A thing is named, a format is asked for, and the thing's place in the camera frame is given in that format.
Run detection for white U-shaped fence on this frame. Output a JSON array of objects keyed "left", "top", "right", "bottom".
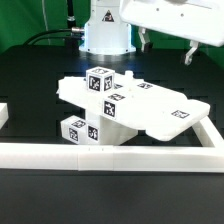
[{"left": 0, "top": 118, "right": 224, "bottom": 173}]

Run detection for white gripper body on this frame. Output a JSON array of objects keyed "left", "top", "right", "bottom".
[{"left": 119, "top": 0, "right": 224, "bottom": 47}]

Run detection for white chair seat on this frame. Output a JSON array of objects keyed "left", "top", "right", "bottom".
[{"left": 60, "top": 112, "right": 138, "bottom": 145}]

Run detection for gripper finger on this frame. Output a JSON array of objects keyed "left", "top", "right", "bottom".
[
  {"left": 138, "top": 27, "right": 153, "bottom": 52},
  {"left": 182, "top": 41, "right": 200, "bottom": 65}
]

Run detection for white block at left edge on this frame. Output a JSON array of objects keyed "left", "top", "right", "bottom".
[{"left": 0, "top": 103, "right": 8, "bottom": 129}]

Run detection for black cables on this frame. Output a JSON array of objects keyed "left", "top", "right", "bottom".
[{"left": 23, "top": 27, "right": 86, "bottom": 46}]

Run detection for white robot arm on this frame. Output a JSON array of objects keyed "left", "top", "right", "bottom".
[{"left": 80, "top": 0, "right": 224, "bottom": 65}]

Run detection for white chair back frame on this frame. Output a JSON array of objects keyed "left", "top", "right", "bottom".
[{"left": 58, "top": 73, "right": 210, "bottom": 141}]

